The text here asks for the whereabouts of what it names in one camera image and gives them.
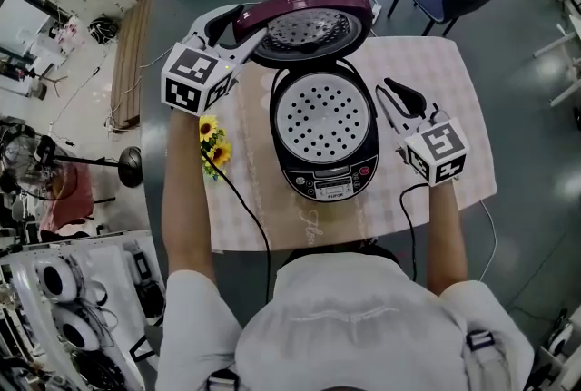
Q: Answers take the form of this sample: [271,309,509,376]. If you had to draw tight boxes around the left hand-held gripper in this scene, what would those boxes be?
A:
[161,4,271,117]

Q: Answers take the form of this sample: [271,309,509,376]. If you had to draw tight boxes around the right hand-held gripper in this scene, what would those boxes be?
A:
[375,77,469,187]

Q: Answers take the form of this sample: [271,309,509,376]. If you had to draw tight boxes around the purple rice cooker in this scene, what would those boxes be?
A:
[233,0,380,203]

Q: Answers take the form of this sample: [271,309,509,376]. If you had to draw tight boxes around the person's left forearm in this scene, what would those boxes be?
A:
[161,107,217,290]

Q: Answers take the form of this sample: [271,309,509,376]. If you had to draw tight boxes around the person's right forearm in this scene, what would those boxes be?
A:
[424,180,468,296]

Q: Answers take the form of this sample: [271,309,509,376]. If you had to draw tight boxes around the white perforated steamer tray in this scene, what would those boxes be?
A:
[275,78,371,159]

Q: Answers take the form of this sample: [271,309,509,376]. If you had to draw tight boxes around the brown wooden pallet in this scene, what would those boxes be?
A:
[111,0,153,132]

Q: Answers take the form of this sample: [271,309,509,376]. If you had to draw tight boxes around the sunflower bouquet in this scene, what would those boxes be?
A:
[198,114,232,181]

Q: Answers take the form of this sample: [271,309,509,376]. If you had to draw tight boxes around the dark blue chair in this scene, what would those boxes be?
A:
[387,0,507,38]

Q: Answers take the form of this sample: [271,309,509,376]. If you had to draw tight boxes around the person's dark trousers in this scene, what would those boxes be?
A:
[281,243,403,272]

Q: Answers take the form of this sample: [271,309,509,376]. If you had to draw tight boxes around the small tripod stand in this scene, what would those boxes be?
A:
[26,66,69,99]

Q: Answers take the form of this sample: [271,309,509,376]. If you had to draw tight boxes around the white desk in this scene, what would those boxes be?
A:
[533,15,581,109]

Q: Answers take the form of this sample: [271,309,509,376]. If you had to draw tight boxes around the whiteboard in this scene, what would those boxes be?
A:
[0,0,51,59]

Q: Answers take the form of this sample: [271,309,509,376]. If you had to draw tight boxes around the red fabric bundle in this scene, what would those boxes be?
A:
[38,161,96,236]

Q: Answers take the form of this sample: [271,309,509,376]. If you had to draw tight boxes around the person's white shirt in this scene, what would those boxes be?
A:
[153,251,536,391]

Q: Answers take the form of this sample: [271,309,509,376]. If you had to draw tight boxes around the white metal rack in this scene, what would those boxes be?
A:
[0,230,167,391]

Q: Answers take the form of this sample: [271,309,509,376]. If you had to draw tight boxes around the black rectangular adapter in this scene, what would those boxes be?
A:
[131,250,153,281]

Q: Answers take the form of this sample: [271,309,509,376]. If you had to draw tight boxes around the white round device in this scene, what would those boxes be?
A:
[54,307,101,352]
[34,256,78,304]

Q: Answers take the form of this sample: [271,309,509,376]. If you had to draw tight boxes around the black round device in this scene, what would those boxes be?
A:
[84,350,133,391]

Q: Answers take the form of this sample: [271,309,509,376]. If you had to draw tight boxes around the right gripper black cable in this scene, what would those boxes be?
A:
[399,182,431,284]

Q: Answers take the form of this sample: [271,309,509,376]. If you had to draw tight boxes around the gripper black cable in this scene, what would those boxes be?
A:
[399,182,431,284]
[199,148,272,304]

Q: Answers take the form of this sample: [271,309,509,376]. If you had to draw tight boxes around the black pedestal fan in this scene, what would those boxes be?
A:
[0,121,144,202]

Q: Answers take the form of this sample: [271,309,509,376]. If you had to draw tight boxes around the thin white cable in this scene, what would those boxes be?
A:
[478,200,498,281]

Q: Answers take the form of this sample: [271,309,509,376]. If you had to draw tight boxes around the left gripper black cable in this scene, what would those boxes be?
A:
[199,148,272,304]

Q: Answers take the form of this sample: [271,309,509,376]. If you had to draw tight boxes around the black floor cable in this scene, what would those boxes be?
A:
[506,220,581,311]

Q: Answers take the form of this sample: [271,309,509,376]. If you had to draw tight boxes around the person's right harness strap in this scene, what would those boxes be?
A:
[465,328,523,391]

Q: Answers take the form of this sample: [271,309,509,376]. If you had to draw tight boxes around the person's harness strap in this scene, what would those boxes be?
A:
[465,328,523,391]
[206,368,241,391]

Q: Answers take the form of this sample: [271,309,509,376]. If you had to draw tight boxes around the person's left harness strap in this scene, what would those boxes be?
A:
[206,368,241,391]

